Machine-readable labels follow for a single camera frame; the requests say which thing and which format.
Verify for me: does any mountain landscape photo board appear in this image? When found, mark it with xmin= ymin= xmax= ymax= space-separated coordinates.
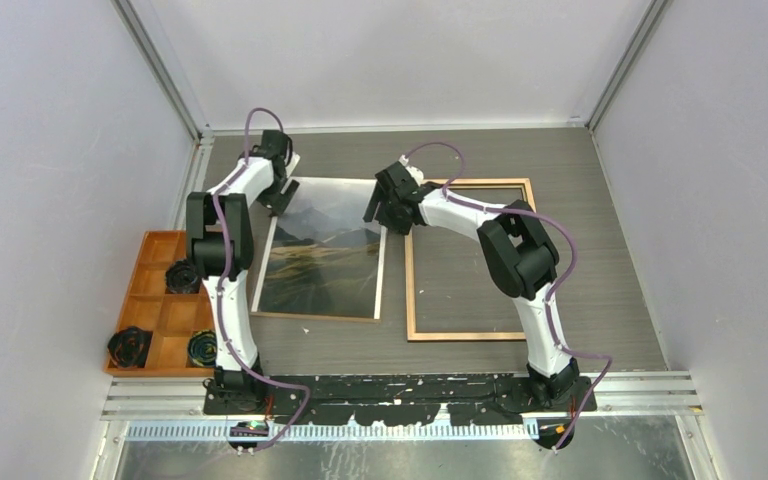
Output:
xmin=251 ymin=177 xmax=387 ymax=323

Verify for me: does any black wooden picture frame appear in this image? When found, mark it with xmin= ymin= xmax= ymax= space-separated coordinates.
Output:
xmin=404 ymin=177 xmax=534 ymax=342

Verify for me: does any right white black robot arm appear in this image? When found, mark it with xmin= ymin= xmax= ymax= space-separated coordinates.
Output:
xmin=363 ymin=160 xmax=589 ymax=411

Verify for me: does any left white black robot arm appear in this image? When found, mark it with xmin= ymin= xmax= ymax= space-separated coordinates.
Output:
xmin=186 ymin=130 xmax=299 ymax=414

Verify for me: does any orange compartment tray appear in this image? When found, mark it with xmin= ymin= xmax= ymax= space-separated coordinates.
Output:
xmin=104 ymin=230 xmax=214 ymax=377

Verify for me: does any black yellow-green coiled bundle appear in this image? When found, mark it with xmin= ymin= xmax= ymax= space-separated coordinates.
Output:
xmin=187 ymin=329 xmax=217 ymax=368

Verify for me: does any black orange coiled bundle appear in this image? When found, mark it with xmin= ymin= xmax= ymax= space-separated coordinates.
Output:
xmin=107 ymin=326 xmax=153 ymax=369

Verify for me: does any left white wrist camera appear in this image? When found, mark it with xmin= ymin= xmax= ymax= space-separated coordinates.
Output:
xmin=284 ymin=152 xmax=301 ymax=179

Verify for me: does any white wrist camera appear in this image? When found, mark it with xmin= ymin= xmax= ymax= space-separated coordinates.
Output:
xmin=284 ymin=152 xmax=301 ymax=179
xmin=398 ymin=156 xmax=425 ymax=186

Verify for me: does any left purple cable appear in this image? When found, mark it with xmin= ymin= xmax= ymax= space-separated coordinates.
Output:
xmin=210 ymin=107 xmax=312 ymax=454

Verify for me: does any purple cable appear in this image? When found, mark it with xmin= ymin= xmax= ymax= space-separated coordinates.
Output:
xmin=399 ymin=141 xmax=615 ymax=453
xmin=210 ymin=107 xmax=312 ymax=454

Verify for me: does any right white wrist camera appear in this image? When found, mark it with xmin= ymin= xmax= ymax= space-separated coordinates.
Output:
xmin=398 ymin=156 xmax=425 ymax=186

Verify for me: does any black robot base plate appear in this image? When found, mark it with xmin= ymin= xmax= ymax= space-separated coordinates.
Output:
xmin=202 ymin=373 xmax=597 ymax=427

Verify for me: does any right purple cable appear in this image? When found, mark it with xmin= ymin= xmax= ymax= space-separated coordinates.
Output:
xmin=399 ymin=141 xmax=615 ymax=453

